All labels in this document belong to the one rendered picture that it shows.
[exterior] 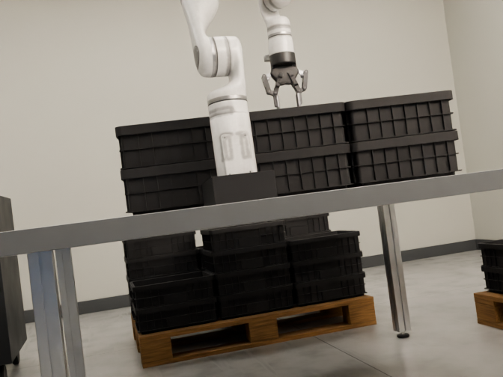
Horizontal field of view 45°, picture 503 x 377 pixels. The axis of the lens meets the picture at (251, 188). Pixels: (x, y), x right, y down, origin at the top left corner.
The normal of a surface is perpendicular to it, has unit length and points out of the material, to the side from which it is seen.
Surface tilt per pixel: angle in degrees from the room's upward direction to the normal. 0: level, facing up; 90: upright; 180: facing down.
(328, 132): 90
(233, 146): 87
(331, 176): 90
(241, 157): 87
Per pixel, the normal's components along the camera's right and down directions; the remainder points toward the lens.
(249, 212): 0.25, -0.06
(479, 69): -0.96, 0.11
